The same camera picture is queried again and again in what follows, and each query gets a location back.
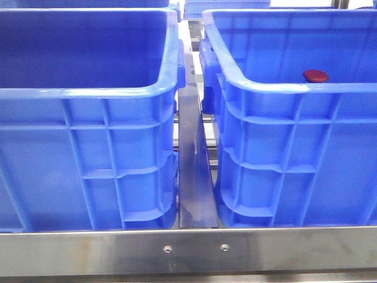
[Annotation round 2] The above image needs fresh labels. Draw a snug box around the red mushroom push button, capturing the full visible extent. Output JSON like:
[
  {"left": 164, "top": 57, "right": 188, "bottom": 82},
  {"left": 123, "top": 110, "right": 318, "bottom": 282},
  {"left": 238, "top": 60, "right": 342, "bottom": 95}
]
[{"left": 303, "top": 70, "right": 329, "bottom": 83}]

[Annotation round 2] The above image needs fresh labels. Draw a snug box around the right blue plastic bin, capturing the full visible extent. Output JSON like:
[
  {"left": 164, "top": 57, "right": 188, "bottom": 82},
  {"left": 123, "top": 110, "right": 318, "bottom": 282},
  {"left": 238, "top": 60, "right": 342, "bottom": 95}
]
[{"left": 203, "top": 9, "right": 376, "bottom": 228}]

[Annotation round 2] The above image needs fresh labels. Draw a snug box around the steel front shelf rail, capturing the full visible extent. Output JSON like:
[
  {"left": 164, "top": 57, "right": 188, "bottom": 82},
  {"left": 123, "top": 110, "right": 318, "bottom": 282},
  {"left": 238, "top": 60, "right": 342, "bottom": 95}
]
[{"left": 1, "top": 226, "right": 376, "bottom": 277}]

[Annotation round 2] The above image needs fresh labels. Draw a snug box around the dark metal divider rail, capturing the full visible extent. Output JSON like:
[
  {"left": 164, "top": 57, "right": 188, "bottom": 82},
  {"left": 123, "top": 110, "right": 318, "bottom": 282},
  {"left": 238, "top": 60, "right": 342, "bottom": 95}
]
[{"left": 178, "top": 41, "right": 219, "bottom": 229}]

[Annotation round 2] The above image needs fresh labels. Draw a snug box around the far blue bin top centre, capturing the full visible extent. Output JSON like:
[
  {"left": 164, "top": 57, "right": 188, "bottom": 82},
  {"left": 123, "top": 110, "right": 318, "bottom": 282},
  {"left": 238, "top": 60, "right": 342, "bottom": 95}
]
[{"left": 183, "top": 0, "right": 271, "bottom": 19}]

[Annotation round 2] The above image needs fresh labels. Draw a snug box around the left blue plastic bin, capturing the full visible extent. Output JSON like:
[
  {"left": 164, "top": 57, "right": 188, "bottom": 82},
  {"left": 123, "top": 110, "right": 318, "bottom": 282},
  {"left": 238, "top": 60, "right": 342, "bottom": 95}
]
[{"left": 1, "top": 8, "right": 185, "bottom": 233}]

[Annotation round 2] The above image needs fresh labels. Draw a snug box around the blue plastic bin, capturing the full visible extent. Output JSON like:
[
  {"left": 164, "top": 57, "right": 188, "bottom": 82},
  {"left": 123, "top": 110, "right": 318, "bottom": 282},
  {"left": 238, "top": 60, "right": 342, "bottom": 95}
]
[
  {"left": 203, "top": 9, "right": 376, "bottom": 228},
  {"left": 1, "top": 8, "right": 185, "bottom": 233}
]

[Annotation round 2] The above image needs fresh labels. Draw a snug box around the far blue bin top left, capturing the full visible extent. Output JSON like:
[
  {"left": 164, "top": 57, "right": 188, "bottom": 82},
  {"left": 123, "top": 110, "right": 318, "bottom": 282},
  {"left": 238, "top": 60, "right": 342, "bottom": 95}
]
[{"left": 1, "top": 0, "right": 180, "bottom": 15}]

